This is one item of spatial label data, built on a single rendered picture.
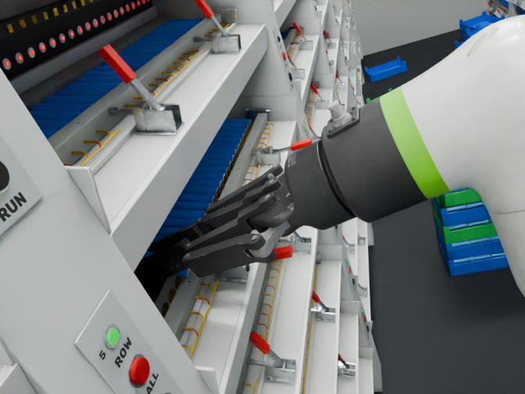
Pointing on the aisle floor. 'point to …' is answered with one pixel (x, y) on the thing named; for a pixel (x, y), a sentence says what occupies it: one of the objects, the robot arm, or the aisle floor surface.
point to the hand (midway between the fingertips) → (173, 253)
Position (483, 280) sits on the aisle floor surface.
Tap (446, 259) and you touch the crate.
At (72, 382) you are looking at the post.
